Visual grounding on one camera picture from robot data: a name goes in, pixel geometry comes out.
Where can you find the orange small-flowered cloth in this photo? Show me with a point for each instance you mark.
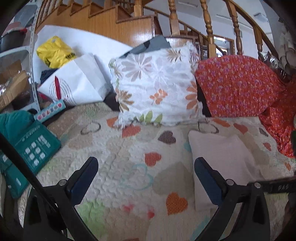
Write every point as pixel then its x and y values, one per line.
pixel 279 125

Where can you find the red floral cushion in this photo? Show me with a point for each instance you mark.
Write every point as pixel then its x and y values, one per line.
pixel 235 85

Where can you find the dark blue cloth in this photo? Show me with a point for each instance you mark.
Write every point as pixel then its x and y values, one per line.
pixel 47 75

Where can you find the yellow plastic bag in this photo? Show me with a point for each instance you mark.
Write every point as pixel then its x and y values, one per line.
pixel 55 52

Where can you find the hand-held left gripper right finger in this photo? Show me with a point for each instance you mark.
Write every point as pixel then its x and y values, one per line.
pixel 208 183

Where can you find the wooden stair railing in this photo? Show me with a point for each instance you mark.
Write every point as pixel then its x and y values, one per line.
pixel 209 23

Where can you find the metal shelf rack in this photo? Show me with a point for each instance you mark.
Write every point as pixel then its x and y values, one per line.
pixel 34 69

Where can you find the grey-white cloth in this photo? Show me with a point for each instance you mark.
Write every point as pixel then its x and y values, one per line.
pixel 288 53

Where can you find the long colourful printed box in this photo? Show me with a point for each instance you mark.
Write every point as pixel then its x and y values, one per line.
pixel 50 110

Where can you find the white paper bag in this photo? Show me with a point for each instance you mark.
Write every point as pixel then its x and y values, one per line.
pixel 78 76

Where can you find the white board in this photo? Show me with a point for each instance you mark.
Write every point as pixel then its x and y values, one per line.
pixel 92 44

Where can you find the pale pink fleece garment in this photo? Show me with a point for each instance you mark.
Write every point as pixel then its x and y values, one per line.
pixel 219 150

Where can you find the dark bin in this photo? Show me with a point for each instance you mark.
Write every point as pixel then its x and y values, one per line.
pixel 11 40

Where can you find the white floral pillow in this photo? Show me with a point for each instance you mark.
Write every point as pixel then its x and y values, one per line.
pixel 152 81

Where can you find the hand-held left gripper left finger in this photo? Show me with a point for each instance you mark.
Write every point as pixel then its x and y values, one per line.
pixel 84 183

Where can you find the wooden staircase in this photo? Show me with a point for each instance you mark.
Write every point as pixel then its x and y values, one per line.
pixel 104 25

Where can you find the grey cushion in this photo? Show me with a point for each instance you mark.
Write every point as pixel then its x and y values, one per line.
pixel 152 42

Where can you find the quilted heart-pattern blanket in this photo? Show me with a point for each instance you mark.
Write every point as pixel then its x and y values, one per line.
pixel 138 148

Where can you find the cardboard boxes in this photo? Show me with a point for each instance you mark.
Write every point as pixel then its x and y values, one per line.
pixel 13 85

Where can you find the silver foil sheet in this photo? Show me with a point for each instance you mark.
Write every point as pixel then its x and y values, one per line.
pixel 266 58

